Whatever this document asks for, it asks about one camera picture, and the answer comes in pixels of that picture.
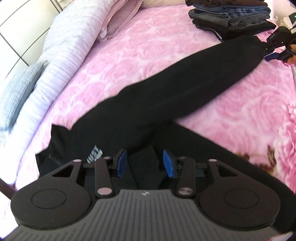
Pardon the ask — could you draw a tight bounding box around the white wardrobe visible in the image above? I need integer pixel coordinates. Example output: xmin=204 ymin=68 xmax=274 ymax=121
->
xmin=1 ymin=0 xmax=62 ymax=79

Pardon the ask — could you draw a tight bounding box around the black zip fleece jacket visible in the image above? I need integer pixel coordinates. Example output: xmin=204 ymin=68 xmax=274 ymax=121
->
xmin=36 ymin=36 xmax=295 ymax=232

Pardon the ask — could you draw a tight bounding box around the striped lilac duvet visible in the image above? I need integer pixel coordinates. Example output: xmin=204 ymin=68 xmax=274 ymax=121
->
xmin=0 ymin=0 xmax=144 ymax=144

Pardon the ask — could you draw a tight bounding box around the grey knitted pillow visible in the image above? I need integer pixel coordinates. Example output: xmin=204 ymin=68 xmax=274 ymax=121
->
xmin=1 ymin=61 xmax=48 ymax=132

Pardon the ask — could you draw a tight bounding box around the stack of folded clothes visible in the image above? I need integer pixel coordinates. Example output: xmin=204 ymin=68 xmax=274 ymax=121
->
xmin=185 ymin=1 xmax=276 ymax=42

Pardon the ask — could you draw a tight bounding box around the pink rose bed blanket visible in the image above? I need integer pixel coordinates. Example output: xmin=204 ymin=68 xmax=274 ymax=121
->
xmin=15 ymin=5 xmax=295 ymax=190

